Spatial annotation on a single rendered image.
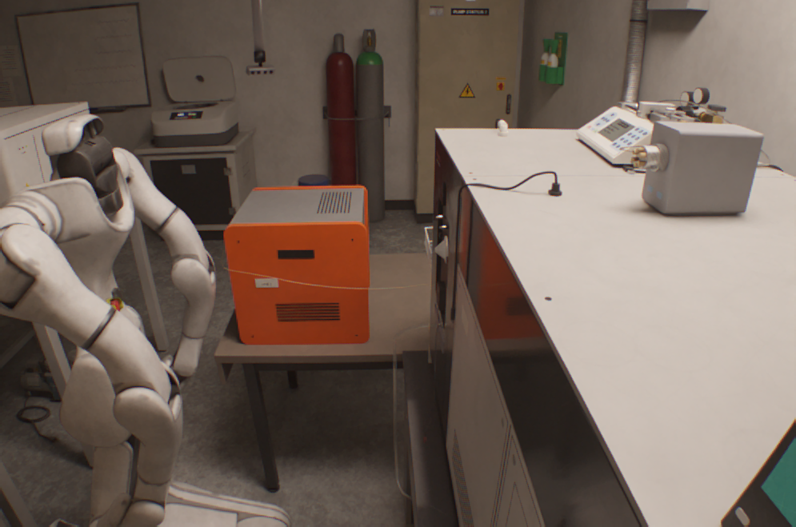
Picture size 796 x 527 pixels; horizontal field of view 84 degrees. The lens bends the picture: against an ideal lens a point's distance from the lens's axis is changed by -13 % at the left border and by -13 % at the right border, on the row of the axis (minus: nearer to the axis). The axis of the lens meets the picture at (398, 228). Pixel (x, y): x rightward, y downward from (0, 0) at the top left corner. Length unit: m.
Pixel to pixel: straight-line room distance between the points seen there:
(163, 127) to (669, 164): 3.81
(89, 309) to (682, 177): 0.87
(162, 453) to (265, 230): 0.77
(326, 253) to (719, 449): 1.27
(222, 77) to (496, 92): 2.27
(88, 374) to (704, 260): 1.03
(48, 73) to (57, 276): 4.57
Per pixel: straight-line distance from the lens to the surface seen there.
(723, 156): 0.79
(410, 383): 1.47
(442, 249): 1.12
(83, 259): 1.00
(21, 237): 0.81
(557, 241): 0.63
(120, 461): 1.30
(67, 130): 0.94
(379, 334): 1.71
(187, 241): 1.22
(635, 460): 0.36
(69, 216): 0.93
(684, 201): 0.78
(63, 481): 2.54
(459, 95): 4.14
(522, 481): 0.57
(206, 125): 4.06
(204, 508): 1.61
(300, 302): 1.59
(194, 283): 1.24
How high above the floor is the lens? 1.69
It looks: 23 degrees down
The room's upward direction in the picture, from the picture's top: straight up
